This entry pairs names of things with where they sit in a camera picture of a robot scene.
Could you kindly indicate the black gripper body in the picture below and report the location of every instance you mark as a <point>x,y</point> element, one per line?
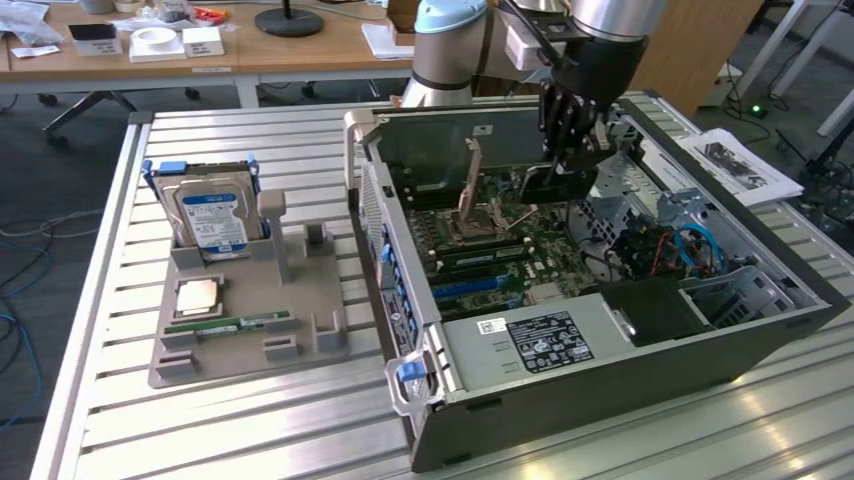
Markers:
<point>597,70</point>

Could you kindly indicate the black Nvidia graphics card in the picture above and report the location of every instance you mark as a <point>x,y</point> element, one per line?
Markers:
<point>561,185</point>

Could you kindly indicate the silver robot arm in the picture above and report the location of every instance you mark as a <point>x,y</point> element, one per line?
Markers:
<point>441,50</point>

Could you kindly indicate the metal disk bay cage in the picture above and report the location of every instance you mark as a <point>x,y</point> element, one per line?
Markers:
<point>614,210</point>

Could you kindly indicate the wooden cabinet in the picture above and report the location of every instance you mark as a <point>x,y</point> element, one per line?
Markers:
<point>701,50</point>

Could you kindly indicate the white power box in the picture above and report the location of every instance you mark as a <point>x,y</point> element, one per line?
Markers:
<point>724,87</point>

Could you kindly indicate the printed paper stack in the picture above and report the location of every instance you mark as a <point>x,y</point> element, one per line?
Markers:
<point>741,165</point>

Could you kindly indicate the CPU socket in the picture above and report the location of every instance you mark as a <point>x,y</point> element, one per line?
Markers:
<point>477,227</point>

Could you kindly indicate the green motherboard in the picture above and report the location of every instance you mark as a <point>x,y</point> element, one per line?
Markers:
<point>554,260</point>

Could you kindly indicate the device with green light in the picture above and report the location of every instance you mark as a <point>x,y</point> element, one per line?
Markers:
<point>757,110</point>

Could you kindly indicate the white paper stack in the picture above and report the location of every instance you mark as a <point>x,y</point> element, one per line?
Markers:
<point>383,45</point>

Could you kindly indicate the silver chipset heat sink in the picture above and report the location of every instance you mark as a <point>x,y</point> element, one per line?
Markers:
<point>543,292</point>

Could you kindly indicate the brown cardboard box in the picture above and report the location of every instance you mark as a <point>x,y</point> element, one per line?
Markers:
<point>401,15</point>

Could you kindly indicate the blue expansion slot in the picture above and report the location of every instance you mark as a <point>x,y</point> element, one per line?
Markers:
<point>467,287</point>

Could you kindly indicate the black fan shroud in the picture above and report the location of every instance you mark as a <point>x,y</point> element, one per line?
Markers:
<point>647,310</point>

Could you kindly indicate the black tripod stand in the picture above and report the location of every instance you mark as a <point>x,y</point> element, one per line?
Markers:
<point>824,170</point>

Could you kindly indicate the metal disk bay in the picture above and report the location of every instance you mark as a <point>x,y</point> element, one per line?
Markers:
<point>734,295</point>

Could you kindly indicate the wooden desk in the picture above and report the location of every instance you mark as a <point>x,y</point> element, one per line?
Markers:
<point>301,50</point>

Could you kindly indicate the black lamp base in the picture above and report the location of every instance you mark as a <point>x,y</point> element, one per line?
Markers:
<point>287,22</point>

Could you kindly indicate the grey power supply unit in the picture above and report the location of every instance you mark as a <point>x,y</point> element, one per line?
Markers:
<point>481,360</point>

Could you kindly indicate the open black PC case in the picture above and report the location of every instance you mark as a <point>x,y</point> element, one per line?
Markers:
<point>601,400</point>

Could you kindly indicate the blue case latch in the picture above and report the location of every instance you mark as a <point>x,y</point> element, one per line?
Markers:
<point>409,373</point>

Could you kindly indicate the hard disk with blue label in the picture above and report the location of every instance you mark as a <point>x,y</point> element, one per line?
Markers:
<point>214,220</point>

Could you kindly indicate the grey parts rack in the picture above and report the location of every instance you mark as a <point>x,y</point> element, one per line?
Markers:
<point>267,300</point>

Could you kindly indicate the plain white box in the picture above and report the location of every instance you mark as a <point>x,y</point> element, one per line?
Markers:
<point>200,42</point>

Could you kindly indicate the small red object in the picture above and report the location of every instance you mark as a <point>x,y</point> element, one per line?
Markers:
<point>207,16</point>

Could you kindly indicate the flat white box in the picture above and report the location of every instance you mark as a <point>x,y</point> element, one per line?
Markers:
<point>156,56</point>

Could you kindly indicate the white tape roll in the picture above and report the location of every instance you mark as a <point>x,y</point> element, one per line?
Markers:
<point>154,37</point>

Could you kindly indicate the silver CPU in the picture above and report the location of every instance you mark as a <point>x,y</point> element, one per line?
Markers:
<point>199,297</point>

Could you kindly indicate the white bowl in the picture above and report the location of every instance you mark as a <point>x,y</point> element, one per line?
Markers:
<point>127,5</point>

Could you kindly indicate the black chair base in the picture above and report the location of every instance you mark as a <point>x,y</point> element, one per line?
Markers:
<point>87,105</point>

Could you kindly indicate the white box with black top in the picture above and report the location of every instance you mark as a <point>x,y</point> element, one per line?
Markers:
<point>96,45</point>

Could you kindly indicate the grey cup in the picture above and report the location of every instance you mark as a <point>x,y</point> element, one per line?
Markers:
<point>99,6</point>

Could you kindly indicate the white label card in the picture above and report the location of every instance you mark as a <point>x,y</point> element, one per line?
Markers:
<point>34,51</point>

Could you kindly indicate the clear plastic bag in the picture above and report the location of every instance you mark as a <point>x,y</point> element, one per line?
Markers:
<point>27,22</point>

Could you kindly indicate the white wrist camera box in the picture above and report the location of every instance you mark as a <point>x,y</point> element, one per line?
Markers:
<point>521,50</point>

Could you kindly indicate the white desk frame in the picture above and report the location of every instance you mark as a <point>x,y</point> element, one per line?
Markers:
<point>768,47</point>

